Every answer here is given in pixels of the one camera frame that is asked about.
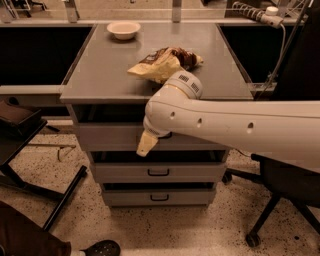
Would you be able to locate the grey top drawer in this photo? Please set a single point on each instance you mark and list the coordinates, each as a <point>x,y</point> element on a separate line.
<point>126,136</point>

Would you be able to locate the brown trouser leg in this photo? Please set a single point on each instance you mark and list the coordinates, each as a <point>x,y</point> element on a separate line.
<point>20,236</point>

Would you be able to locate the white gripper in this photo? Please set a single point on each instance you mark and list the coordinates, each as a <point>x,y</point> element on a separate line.
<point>154,131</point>

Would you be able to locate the black office chair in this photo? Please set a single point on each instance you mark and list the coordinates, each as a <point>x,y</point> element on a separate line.
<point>298,185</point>

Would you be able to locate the dark box on table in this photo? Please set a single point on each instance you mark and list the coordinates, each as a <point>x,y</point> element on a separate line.
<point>17,119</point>

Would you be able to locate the white power strip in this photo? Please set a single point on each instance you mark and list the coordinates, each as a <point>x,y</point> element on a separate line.
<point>269,16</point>

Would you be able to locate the grey middle drawer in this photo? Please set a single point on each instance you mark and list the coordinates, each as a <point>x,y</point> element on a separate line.
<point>157,172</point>

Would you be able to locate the black perforated shoe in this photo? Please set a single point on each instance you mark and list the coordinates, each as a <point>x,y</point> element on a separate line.
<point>103,248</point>

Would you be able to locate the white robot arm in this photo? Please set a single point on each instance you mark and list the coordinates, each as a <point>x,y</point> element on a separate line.
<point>286,131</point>

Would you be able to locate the grey drawer cabinet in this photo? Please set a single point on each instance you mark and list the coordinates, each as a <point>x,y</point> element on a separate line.
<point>100,90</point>

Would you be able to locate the grey bottom drawer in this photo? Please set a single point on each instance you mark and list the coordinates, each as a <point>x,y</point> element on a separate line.
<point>158,198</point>

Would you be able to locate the white bowl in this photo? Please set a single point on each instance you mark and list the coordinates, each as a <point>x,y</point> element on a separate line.
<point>124,30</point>

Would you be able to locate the grey drawer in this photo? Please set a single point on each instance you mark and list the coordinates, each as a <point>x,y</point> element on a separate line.
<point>126,136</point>
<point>158,198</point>
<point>157,172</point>

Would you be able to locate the yellow brown chip bag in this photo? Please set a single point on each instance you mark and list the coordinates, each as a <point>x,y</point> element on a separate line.
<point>159,65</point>

